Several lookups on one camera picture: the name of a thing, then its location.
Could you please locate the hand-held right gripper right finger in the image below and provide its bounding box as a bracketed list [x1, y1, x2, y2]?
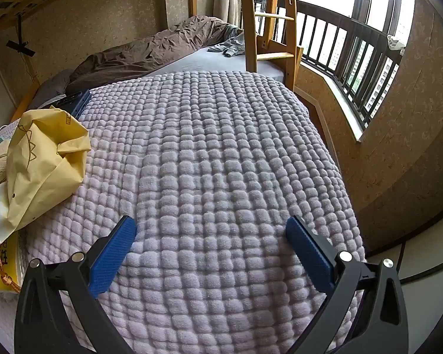
[285, 215, 410, 354]

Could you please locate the grey bed sheet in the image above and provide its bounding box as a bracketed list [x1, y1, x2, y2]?
[144, 42, 286, 82]

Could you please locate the white plastic bag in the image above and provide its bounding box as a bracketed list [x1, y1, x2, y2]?
[0, 182, 19, 244]

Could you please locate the beige curtain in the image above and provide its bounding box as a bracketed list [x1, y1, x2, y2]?
[212, 0, 244, 28]

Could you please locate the grey shirt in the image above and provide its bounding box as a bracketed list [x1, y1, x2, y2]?
[207, 29, 248, 58]

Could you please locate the grey pillow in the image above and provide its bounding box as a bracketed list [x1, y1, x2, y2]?
[31, 69, 74, 109]

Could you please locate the black window railing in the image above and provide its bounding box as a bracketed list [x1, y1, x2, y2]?
[253, 0, 407, 130]

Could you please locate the white cloth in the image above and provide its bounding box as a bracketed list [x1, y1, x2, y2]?
[386, 34, 407, 51]

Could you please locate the wooden bunk ladder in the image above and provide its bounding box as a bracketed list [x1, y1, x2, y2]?
[238, 0, 304, 89]

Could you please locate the brown duvet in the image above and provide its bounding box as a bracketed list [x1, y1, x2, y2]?
[64, 15, 242, 94]

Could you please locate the lilac quilted blanket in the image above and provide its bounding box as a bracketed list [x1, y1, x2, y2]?
[0, 71, 366, 354]

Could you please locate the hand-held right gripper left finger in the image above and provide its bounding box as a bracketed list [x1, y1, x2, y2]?
[14, 214, 138, 354]

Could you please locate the yellow paper bag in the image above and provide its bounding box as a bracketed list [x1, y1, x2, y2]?
[5, 105, 93, 229]

